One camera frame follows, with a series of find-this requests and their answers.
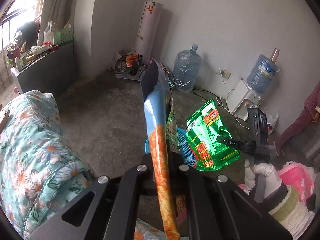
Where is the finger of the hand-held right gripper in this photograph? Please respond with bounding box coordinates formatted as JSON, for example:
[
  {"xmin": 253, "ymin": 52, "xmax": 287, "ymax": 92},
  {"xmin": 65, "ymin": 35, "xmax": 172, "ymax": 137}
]
[{"xmin": 216, "ymin": 135, "xmax": 250, "ymax": 154}]

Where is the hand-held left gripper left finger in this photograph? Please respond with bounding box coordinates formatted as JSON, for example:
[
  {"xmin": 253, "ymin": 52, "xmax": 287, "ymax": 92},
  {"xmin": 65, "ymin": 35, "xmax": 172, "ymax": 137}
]
[{"xmin": 24, "ymin": 155, "xmax": 160, "ymax": 240}]

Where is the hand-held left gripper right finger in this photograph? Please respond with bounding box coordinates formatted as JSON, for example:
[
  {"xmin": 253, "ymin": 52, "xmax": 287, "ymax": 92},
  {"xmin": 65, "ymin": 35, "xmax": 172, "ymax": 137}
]
[{"xmin": 170, "ymin": 152, "xmax": 293, "ymax": 240}]

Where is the green snack bag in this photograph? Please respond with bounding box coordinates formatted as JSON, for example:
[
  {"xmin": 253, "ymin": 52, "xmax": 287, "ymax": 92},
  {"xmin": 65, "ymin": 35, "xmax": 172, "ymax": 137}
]
[{"xmin": 185, "ymin": 99, "xmax": 241, "ymax": 172}]

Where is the blue orange snack bag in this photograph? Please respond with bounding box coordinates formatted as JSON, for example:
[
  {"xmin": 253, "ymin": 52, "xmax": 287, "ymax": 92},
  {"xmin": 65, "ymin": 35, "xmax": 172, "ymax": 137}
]
[{"xmin": 141, "ymin": 59, "xmax": 180, "ymax": 240}]

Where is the blue plastic basket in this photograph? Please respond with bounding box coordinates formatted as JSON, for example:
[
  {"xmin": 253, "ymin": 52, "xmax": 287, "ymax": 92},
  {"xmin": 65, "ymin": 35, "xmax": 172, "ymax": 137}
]
[{"xmin": 145, "ymin": 127, "xmax": 199, "ymax": 168}]

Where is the person's right forearm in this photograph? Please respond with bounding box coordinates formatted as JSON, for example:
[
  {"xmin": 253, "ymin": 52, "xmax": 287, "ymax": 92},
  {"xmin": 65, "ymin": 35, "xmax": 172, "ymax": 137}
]
[{"xmin": 260, "ymin": 182, "xmax": 317, "ymax": 235}]

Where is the person's right hand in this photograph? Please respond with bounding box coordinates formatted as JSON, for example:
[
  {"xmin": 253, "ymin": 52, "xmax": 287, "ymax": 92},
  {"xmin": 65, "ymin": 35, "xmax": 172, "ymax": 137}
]
[{"xmin": 244, "ymin": 159, "xmax": 284, "ymax": 198}]

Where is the clear plastic bag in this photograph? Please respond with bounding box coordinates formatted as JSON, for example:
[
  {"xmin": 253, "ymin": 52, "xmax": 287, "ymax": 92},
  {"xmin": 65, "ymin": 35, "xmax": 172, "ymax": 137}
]
[{"xmin": 265, "ymin": 114, "xmax": 278, "ymax": 133}]

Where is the white water dispenser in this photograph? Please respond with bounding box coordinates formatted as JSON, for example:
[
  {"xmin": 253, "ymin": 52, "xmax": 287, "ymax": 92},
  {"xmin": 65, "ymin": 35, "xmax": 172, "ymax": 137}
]
[{"xmin": 226, "ymin": 79, "xmax": 264, "ymax": 119}]

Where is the green white snack packet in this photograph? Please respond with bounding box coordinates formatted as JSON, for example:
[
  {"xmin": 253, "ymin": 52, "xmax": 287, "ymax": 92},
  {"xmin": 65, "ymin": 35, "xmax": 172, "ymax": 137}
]
[{"xmin": 165, "ymin": 97, "xmax": 181, "ymax": 153}]

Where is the blue water jug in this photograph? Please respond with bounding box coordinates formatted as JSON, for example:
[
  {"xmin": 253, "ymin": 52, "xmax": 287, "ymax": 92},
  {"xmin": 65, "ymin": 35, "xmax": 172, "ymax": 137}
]
[{"xmin": 246, "ymin": 54, "xmax": 280, "ymax": 95}]

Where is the copper thermos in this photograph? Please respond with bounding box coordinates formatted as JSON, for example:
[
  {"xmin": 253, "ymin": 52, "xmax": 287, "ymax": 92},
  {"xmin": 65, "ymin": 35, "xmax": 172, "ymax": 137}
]
[{"xmin": 269, "ymin": 47, "xmax": 280, "ymax": 63}]

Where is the empty clear water jug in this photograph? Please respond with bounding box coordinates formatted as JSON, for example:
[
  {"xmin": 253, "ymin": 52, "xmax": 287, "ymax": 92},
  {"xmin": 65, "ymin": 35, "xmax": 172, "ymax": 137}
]
[{"xmin": 172, "ymin": 44, "xmax": 202, "ymax": 93}]

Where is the floral teal blanket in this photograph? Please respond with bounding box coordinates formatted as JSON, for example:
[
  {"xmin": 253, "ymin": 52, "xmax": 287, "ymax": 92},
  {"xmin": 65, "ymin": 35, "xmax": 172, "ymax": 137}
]
[{"xmin": 0, "ymin": 90, "xmax": 167, "ymax": 240}]

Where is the orange black snack bag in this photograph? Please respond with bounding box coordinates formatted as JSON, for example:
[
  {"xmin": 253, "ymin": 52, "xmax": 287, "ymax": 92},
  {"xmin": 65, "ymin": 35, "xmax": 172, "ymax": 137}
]
[{"xmin": 115, "ymin": 54, "xmax": 140, "ymax": 77}]

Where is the printed paper roll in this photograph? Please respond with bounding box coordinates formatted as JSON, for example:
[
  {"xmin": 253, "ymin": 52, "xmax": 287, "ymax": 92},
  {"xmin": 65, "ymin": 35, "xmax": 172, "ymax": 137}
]
[{"xmin": 134, "ymin": 1, "xmax": 164, "ymax": 63}]

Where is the grey cabinet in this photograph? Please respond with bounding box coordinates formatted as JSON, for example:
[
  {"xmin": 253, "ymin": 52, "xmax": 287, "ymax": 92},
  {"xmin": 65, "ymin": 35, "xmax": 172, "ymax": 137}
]
[{"xmin": 10, "ymin": 42, "xmax": 77, "ymax": 97}]

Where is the green plastic basket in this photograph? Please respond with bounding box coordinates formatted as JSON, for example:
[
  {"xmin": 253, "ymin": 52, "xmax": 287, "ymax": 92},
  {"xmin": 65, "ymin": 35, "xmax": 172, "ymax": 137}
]
[{"xmin": 51, "ymin": 27, "xmax": 74, "ymax": 44}]

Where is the green white box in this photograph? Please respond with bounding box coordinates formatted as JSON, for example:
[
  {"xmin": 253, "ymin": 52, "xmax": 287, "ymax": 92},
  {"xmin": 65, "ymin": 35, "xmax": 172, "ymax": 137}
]
[{"xmin": 16, "ymin": 56, "xmax": 27, "ymax": 70}]

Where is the small white plastic bag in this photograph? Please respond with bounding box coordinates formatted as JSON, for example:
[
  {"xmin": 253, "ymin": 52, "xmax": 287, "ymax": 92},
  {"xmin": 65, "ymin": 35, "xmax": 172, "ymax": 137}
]
[{"xmin": 43, "ymin": 21, "xmax": 54, "ymax": 43}]

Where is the red thermos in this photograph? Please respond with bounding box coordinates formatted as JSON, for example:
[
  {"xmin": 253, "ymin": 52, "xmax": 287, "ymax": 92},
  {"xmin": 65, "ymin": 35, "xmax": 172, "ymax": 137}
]
[{"xmin": 11, "ymin": 47, "xmax": 19, "ymax": 68}]

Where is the black backpack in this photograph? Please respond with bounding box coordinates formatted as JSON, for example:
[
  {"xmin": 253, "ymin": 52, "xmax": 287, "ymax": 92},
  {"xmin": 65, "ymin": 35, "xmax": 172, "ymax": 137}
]
[{"xmin": 14, "ymin": 21, "xmax": 38, "ymax": 47}]

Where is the grey curtain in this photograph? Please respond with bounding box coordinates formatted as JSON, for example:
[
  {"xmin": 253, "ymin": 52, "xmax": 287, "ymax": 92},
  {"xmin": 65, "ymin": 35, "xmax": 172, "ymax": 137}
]
[{"xmin": 37, "ymin": 0, "xmax": 83, "ymax": 43}]

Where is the wall socket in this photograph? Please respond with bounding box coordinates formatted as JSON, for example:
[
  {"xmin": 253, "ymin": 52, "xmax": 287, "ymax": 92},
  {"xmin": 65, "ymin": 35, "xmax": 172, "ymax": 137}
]
[{"xmin": 217, "ymin": 67, "xmax": 232, "ymax": 80}]

